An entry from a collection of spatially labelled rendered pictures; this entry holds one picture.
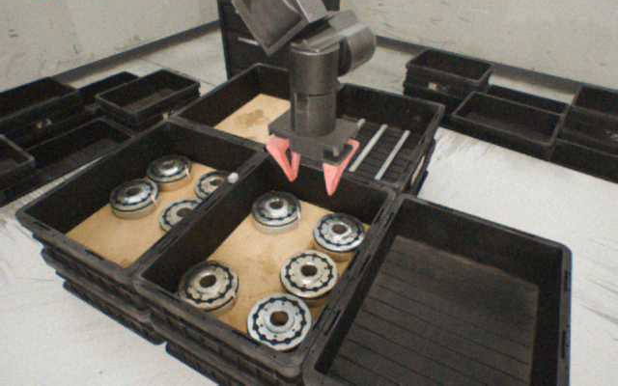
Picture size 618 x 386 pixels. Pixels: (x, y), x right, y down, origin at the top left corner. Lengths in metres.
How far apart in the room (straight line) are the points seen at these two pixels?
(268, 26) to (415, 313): 0.51
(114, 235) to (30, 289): 0.25
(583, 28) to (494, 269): 3.08
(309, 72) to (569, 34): 3.41
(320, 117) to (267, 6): 0.13
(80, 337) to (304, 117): 0.66
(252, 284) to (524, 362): 0.46
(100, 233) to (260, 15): 0.60
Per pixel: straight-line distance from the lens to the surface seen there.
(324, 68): 0.45
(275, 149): 0.52
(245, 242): 0.80
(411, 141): 1.12
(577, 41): 3.79
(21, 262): 1.14
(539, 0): 3.76
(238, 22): 2.42
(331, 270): 0.71
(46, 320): 0.99
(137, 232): 0.88
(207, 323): 0.58
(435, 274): 0.78
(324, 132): 0.49
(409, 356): 0.68
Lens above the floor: 1.42
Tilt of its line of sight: 39 degrees down
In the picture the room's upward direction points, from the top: straight up
